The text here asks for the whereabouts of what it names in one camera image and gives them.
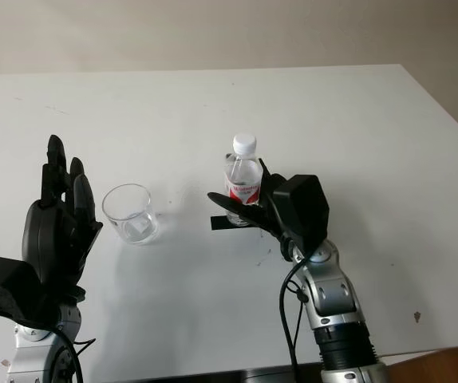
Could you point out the dark robot torso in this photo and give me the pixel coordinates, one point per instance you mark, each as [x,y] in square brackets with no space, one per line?
[197,377]

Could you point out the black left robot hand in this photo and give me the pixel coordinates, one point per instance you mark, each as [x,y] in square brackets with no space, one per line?
[49,231]

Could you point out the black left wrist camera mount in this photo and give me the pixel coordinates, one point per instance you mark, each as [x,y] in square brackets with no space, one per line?
[5,287]

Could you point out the clear plastic water bottle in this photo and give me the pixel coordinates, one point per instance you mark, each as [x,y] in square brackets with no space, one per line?
[243,175]

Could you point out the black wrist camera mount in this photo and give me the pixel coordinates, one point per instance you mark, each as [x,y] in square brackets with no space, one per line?
[305,211]
[5,287]

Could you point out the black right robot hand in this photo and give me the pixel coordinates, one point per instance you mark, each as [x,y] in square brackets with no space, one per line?
[249,213]

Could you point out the clear glass cup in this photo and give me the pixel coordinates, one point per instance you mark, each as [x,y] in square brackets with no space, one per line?
[133,231]

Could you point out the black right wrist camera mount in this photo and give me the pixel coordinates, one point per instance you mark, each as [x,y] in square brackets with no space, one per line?
[305,211]

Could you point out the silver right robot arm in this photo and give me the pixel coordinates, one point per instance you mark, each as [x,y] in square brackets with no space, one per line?
[332,299]

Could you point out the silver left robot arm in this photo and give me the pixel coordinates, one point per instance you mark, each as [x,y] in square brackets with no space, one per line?
[33,351]

